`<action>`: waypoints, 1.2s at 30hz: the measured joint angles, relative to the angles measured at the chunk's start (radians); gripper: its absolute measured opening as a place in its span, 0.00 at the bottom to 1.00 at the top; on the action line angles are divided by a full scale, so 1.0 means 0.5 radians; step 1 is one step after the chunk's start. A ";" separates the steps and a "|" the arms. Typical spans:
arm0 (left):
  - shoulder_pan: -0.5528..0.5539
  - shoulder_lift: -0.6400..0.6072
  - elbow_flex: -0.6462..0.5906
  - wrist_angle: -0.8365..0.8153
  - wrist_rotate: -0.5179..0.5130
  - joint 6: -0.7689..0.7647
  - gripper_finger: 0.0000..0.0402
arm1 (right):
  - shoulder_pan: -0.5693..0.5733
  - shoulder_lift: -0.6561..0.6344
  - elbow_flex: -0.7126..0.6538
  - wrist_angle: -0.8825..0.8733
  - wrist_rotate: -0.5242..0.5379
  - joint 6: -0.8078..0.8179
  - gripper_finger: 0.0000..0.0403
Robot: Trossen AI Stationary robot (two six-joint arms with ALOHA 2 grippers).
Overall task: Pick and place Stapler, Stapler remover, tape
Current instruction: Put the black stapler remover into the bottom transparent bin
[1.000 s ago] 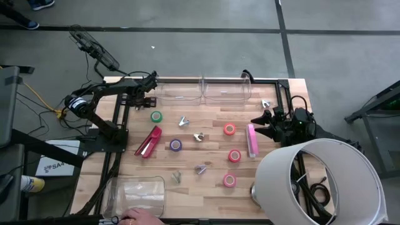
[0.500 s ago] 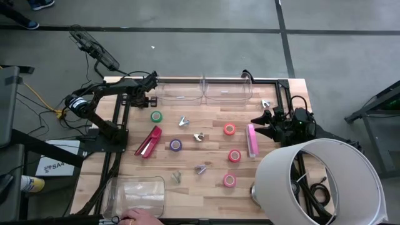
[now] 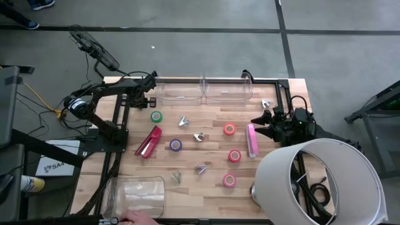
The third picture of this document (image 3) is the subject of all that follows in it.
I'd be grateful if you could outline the clear rounded plastic tub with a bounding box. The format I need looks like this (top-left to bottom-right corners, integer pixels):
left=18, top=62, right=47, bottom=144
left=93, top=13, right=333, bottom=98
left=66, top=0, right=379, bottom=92
left=101, top=174, right=166, bottom=219

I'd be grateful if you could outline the pink stapler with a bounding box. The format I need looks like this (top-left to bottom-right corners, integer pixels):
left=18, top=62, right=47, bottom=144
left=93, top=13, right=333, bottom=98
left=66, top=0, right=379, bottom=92
left=245, top=123, right=260, bottom=159

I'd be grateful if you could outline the clear plastic bin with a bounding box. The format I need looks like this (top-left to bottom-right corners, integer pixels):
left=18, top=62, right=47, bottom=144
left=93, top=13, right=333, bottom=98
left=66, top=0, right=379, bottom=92
left=202, top=74, right=254, bottom=109
left=154, top=74, right=206, bottom=107

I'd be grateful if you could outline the yellow white spray can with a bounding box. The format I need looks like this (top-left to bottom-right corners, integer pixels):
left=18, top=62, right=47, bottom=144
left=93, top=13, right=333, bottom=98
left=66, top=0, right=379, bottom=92
left=20, top=174, right=46, bottom=193

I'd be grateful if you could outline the black wire fan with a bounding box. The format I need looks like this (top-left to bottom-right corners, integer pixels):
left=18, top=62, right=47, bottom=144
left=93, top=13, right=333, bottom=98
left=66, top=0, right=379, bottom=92
left=68, top=24, right=131, bottom=78

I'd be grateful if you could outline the black diagonal beam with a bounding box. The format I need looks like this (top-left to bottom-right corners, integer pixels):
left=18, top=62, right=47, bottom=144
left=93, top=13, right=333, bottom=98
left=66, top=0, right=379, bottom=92
left=11, top=128, right=85, bottom=168

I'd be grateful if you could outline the pink tape roll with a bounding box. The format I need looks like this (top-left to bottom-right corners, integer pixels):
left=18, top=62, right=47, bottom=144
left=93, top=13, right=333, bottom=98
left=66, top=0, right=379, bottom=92
left=222, top=173, right=238, bottom=188

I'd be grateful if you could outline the black frame hook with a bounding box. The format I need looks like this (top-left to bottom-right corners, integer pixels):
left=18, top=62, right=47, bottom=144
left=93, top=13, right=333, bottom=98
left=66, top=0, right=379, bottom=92
left=240, top=69, right=254, bottom=83

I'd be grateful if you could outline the person's hand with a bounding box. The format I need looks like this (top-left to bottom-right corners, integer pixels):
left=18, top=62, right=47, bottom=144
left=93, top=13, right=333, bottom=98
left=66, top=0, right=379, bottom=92
left=118, top=209, right=159, bottom=225

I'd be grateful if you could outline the red tape roll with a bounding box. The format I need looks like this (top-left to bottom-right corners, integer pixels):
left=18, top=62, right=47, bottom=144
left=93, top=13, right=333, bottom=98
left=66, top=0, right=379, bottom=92
left=227, top=149, right=242, bottom=163

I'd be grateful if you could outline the silver lamp base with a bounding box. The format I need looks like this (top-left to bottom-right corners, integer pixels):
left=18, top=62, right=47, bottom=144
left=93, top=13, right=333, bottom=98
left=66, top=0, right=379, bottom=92
left=249, top=182, right=262, bottom=206

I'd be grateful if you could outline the yellow cable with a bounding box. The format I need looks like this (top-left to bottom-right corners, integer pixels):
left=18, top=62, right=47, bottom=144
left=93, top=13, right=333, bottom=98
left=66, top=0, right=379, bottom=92
left=0, top=65, right=65, bottom=119

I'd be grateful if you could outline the coiled black cable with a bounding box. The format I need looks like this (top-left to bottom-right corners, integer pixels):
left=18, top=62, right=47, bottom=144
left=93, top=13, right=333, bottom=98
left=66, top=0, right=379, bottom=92
left=309, top=176, right=332, bottom=207

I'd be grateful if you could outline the black metal cart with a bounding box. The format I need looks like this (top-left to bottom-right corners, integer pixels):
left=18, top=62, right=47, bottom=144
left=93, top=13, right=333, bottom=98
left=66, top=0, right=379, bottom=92
left=343, top=79, right=400, bottom=178

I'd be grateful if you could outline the white labelled box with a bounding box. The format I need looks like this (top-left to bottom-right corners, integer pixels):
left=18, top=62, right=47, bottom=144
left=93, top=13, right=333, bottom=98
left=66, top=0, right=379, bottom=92
left=34, top=139, right=81, bottom=178

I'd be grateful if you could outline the red stapler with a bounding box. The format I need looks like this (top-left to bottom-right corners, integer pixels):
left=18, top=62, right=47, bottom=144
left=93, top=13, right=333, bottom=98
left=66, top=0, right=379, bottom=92
left=134, top=125, right=163, bottom=159

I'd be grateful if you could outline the person's shoe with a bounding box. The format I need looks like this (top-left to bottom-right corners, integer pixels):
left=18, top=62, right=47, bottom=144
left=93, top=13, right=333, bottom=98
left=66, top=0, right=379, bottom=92
left=30, top=0, right=56, bottom=12
left=23, top=20, right=40, bottom=31

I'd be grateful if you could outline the orange tape roll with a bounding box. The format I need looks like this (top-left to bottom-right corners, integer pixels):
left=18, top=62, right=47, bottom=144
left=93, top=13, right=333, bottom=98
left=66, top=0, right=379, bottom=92
left=223, top=122, right=237, bottom=136

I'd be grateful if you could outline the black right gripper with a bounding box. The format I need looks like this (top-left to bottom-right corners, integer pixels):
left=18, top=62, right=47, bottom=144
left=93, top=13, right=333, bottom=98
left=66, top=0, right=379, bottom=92
left=250, top=106, right=317, bottom=147

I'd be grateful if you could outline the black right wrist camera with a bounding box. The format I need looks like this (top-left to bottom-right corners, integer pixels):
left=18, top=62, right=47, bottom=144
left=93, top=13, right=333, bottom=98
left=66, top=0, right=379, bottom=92
left=292, top=107, right=314, bottom=128

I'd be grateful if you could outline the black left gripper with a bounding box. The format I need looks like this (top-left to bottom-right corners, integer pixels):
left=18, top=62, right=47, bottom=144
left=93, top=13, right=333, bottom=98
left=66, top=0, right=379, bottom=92
left=126, top=72, right=158, bottom=109

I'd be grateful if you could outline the white lamp shade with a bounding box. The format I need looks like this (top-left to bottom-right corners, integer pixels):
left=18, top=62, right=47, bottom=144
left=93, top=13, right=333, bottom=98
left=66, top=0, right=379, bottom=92
left=254, top=138, right=388, bottom=225

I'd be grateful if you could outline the black aluminium table frame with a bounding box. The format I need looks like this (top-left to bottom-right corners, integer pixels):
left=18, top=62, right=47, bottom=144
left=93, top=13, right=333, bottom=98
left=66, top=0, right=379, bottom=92
left=73, top=76, right=335, bottom=225

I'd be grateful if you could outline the grey equipment panel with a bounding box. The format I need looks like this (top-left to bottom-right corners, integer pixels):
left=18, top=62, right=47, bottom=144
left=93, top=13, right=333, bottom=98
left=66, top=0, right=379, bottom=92
left=0, top=65, right=21, bottom=148
left=0, top=144, right=26, bottom=223

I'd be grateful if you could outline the purple tape roll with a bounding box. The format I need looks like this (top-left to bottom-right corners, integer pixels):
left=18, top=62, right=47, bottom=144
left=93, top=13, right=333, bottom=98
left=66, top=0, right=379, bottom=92
left=169, top=138, right=183, bottom=153

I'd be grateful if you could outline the green tape roll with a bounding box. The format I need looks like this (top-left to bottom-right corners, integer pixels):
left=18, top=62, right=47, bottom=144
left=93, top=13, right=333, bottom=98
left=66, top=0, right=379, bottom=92
left=150, top=110, right=164, bottom=124

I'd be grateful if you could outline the person's leg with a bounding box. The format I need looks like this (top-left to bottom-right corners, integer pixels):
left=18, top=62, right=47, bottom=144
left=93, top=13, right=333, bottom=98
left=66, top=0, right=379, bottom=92
left=0, top=0, right=32, bottom=28

